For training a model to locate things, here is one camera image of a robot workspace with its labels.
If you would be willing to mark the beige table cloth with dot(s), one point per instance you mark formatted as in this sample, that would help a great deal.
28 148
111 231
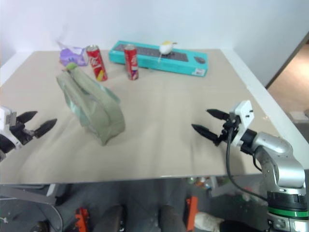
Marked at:
159 120

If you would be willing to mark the white and yellow bird toy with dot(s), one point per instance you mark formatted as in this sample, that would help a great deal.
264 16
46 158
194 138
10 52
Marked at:
165 49

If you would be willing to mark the red cola can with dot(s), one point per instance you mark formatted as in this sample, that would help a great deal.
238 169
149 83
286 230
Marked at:
131 63
96 63

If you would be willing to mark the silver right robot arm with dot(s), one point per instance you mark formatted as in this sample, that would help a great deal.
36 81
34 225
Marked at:
282 162

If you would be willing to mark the orange and black tool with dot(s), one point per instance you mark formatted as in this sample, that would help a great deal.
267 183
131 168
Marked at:
192 210
81 218

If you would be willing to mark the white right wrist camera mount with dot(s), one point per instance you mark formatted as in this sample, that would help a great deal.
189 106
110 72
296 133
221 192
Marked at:
245 113

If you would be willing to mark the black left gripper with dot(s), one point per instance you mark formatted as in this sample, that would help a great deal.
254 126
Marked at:
21 134

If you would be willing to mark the purple tissue pack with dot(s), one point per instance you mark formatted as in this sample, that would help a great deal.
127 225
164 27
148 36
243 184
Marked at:
70 56

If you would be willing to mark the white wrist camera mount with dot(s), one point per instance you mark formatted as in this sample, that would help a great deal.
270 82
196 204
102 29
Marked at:
4 118
245 113

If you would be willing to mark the white crumpled cloth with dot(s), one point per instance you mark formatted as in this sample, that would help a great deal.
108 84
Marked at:
207 220

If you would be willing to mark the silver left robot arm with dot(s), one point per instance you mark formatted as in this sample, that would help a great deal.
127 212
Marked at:
5 143

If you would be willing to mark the grey metal table frame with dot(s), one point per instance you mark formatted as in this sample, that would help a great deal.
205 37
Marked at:
29 200

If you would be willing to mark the teal keyboard box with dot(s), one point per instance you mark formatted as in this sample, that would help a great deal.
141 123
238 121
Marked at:
169 63

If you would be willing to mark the green fabric bag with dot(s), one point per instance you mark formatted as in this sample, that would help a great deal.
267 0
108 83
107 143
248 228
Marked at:
101 113

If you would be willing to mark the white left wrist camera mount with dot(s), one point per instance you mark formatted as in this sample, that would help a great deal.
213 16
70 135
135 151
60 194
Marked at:
4 118

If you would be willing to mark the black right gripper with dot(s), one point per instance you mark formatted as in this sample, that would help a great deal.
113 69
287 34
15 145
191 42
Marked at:
230 125

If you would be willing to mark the grey box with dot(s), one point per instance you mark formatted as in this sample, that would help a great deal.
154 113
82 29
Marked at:
298 117

